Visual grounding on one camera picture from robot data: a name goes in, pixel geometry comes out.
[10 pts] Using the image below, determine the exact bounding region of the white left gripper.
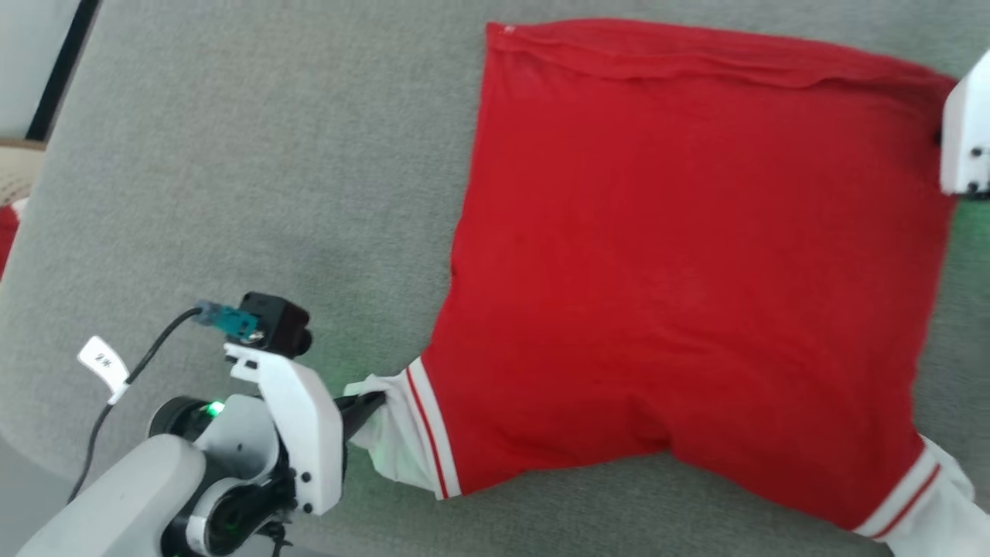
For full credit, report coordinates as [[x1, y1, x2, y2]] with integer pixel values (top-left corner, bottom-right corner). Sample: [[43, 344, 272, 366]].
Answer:
[[224, 343, 387, 517]]

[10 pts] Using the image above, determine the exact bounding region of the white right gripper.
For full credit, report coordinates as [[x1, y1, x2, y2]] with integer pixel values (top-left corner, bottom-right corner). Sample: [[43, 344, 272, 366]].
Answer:
[[938, 50, 990, 199]]

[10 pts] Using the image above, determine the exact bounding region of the red garment with white cuffs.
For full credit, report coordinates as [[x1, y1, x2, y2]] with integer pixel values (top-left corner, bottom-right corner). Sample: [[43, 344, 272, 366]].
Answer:
[[344, 19, 990, 557]]

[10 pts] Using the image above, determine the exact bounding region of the red cloth in basket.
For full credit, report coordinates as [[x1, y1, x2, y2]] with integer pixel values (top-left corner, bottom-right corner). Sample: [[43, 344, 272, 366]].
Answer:
[[0, 197, 29, 281]]

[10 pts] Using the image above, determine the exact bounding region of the beige woven basket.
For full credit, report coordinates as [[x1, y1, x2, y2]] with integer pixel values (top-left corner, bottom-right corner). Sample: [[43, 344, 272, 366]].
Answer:
[[0, 138, 46, 208]]

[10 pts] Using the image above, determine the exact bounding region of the teal cable connector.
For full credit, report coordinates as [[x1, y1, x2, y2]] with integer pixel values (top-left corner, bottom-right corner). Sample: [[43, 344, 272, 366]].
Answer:
[[195, 300, 261, 343]]

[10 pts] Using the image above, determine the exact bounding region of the thin black camera cable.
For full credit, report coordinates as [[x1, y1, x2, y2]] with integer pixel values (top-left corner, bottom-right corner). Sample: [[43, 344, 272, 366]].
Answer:
[[68, 306, 203, 504]]

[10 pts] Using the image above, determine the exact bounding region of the white cable label tag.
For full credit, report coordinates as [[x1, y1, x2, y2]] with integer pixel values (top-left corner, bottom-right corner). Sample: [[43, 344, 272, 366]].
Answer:
[[77, 335, 131, 406]]

